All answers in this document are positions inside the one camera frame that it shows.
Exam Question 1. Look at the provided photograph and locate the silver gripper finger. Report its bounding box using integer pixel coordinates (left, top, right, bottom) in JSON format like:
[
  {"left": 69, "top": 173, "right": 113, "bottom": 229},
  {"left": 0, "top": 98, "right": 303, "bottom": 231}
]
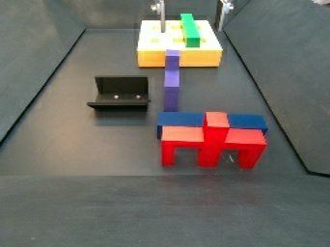
[
  {"left": 218, "top": 0, "right": 236, "bottom": 31},
  {"left": 152, "top": 0, "right": 166, "bottom": 32}
]

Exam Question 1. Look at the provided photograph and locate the blue long block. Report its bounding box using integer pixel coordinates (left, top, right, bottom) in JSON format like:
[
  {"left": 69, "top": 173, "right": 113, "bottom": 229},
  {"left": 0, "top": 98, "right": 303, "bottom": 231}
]
[{"left": 158, "top": 112, "right": 269, "bottom": 138}]

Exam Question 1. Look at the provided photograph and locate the yellow slotted board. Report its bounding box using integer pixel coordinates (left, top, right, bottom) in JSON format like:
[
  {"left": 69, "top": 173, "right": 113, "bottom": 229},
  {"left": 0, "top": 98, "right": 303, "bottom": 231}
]
[{"left": 137, "top": 20, "right": 224, "bottom": 68}]

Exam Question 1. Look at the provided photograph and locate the green long block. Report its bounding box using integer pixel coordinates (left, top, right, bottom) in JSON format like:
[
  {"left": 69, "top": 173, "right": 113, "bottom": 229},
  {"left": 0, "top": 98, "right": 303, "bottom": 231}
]
[{"left": 181, "top": 14, "right": 201, "bottom": 47}]

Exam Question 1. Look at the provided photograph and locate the purple long block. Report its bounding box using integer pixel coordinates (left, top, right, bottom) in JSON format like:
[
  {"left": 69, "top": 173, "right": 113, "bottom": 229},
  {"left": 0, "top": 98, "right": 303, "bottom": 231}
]
[{"left": 165, "top": 49, "right": 181, "bottom": 112}]

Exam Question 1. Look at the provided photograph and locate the red cross-shaped block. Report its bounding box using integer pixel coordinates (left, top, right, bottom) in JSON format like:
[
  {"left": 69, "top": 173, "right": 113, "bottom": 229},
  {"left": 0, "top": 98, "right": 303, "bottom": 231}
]
[{"left": 158, "top": 112, "right": 268, "bottom": 169}]

